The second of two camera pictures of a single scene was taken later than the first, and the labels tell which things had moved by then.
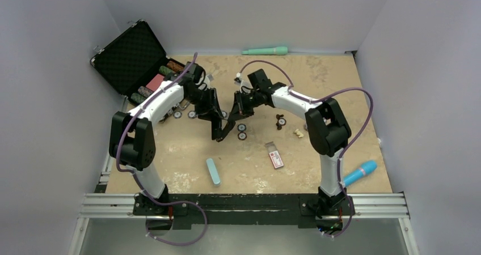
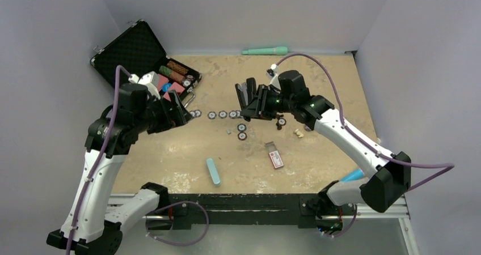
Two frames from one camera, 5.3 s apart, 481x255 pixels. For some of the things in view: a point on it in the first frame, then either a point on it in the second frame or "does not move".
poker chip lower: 242,136 does not move
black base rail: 252,209 does not move
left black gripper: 211,107 to 168,118
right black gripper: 238,114 to 258,107
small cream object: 299,132 does not move
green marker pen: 277,50 does not move
